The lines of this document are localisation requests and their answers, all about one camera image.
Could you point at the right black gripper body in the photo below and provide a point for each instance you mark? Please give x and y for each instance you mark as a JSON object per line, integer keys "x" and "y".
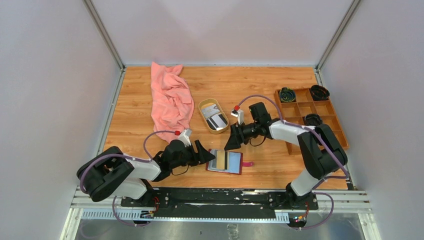
{"x": 251, "y": 130}

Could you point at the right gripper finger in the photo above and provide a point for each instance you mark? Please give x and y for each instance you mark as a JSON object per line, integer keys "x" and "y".
{"x": 236, "y": 129}
{"x": 235, "y": 141}

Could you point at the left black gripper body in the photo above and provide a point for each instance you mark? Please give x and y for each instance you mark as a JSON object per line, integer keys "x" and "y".
{"x": 188, "y": 156}

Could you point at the grey striped credit card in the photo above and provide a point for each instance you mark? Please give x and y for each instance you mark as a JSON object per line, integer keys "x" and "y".
{"x": 217, "y": 122}

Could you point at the yellow oval tray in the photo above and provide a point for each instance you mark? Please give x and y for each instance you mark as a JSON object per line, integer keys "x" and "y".
{"x": 207, "y": 102}

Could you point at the red leather card holder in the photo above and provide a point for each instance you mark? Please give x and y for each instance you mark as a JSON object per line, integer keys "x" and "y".
{"x": 229, "y": 162}

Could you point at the white VIP card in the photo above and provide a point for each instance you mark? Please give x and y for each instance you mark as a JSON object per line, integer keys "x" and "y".
{"x": 210, "y": 110}

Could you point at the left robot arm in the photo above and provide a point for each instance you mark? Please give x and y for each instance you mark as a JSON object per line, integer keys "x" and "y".
{"x": 113, "y": 173}

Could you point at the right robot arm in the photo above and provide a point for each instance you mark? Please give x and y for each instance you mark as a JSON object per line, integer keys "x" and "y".
{"x": 320, "y": 149}

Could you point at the black green round cap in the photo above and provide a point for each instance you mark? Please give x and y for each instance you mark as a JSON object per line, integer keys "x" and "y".
{"x": 287, "y": 95}

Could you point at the pink cloth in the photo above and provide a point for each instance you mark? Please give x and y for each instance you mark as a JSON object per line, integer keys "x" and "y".
{"x": 172, "y": 101}

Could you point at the brown compartment organizer tray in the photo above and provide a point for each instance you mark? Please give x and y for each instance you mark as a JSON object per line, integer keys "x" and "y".
{"x": 304, "y": 105}

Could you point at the black round cap middle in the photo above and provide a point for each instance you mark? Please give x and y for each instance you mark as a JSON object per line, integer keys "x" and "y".
{"x": 312, "y": 119}

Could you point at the black round cap top right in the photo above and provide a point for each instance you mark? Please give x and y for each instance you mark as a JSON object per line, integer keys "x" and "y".
{"x": 319, "y": 93}

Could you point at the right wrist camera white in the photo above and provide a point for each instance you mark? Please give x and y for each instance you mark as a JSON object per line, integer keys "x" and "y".
{"x": 239, "y": 114}

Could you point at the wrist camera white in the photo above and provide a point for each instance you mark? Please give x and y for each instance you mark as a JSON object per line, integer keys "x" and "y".
{"x": 239, "y": 114}
{"x": 185, "y": 137}

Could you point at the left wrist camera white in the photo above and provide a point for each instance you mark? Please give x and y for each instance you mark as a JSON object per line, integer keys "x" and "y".
{"x": 185, "y": 137}

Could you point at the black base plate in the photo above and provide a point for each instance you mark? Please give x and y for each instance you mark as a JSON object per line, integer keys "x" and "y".
{"x": 220, "y": 203}

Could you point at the aluminium frame rail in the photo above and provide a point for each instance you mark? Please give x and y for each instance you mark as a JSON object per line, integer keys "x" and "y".
{"x": 335, "y": 202}

